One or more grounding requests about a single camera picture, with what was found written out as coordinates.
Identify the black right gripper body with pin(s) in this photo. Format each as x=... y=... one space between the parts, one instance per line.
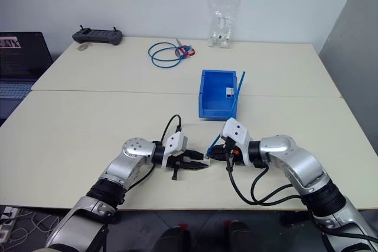
x=234 y=157

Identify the dark laptop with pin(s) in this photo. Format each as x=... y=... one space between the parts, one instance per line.
x=20 y=57

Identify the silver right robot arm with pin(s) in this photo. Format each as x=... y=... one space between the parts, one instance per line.
x=295 y=157

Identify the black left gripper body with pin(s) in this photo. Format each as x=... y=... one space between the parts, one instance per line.
x=177 y=163

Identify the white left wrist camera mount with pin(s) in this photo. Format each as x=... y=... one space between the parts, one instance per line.
x=175 y=142

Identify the blue plastic bin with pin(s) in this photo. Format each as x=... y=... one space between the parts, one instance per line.
x=212 y=86

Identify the grey scissors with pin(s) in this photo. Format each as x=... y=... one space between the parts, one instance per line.
x=178 y=42

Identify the black handheld controller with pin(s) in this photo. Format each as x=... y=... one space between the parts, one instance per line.
x=97 y=36

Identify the clear plastic bag of couplers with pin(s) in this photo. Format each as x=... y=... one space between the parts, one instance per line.
x=223 y=22

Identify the white coupler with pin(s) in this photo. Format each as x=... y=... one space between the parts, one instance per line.
x=208 y=160
x=229 y=92

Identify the white power strip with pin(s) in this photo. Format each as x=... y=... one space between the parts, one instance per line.
x=6 y=222

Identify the grey partition panel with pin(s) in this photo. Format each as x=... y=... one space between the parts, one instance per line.
x=354 y=57

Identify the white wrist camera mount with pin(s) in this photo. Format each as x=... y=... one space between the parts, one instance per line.
x=236 y=131
x=175 y=142

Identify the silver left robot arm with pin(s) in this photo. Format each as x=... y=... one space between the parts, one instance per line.
x=133 y=151

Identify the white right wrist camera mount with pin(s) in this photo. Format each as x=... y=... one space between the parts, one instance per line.
x=236 y=131

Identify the dark rounded shape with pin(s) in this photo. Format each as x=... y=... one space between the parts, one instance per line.
x=175 y=238

